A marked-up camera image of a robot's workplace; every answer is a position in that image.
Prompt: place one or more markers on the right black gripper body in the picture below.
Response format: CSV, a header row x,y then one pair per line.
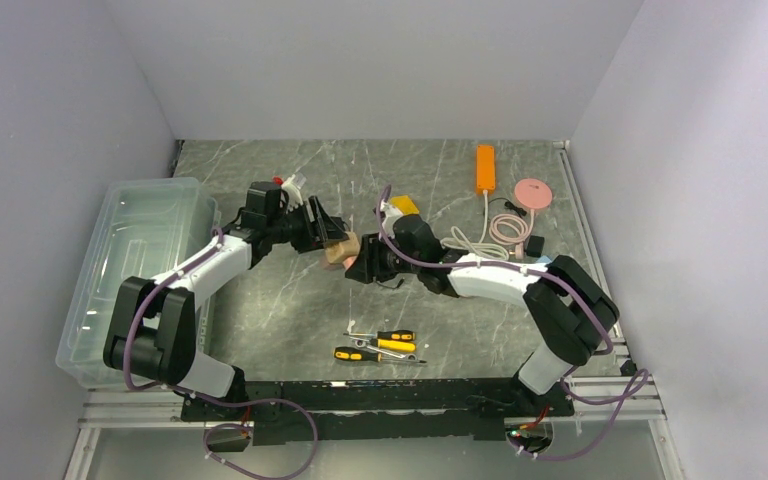
x,y
388,265

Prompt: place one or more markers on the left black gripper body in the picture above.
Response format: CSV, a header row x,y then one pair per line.
x,y
288,225

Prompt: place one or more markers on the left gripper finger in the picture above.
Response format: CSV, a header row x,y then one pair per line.
x,y
307,242
326,228

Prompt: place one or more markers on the beige wooden cube socket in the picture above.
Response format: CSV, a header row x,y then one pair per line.
x,y
339,251

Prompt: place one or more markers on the yellow cube socket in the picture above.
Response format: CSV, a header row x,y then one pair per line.
x,y
404,204

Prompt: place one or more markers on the black adapter with cable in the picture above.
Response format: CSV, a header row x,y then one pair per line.
x,y
391,282

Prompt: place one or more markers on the round pink power socket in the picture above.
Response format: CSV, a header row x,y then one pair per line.
x,y
533,194

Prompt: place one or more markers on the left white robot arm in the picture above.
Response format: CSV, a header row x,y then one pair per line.
x,y
153,334

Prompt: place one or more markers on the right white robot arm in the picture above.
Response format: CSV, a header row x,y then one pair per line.
x,y
572,313

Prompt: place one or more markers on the middle yellow screwdriver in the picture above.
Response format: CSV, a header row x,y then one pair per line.
x,y
393,345

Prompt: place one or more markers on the small yellow black screwdriver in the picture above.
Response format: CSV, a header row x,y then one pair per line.
x,y
395,335

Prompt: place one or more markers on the large black yellow screwdriver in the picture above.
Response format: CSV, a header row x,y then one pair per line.
x,y
355,355

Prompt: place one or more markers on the orange power strip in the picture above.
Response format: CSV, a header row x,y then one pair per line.
x,y
485,171

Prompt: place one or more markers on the clear plastic storage bin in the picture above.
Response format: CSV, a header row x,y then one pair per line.
x,y
144,228

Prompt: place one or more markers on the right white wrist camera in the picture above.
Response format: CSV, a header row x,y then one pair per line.
x,y
389,214

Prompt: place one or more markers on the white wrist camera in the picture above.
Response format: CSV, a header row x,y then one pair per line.
x,y
389,214
292,186

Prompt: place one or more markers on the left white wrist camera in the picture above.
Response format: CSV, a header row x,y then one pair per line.
x,y
292,186

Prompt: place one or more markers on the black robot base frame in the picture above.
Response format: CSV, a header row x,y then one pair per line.
x,y
294,411

